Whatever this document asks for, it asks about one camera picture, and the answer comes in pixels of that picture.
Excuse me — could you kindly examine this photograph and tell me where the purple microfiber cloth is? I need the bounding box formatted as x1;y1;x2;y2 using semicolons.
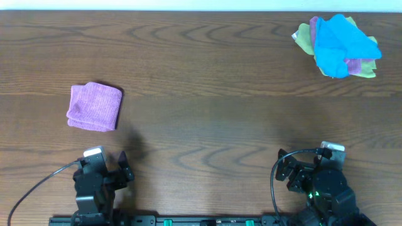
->
66;82;122;132

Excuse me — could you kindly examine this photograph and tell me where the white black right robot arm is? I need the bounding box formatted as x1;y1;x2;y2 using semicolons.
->
270;148;376;226

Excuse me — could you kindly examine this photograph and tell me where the blue microfiber cloth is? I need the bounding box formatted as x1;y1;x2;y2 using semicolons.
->
314;14;382;78

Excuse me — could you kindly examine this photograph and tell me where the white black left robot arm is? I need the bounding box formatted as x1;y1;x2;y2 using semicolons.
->
71;151;134;225

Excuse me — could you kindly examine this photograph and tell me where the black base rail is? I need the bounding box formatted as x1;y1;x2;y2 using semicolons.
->
48;215;287;226

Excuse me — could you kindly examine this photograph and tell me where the green microfiber cloth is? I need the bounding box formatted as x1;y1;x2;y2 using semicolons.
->
294;16;378;78

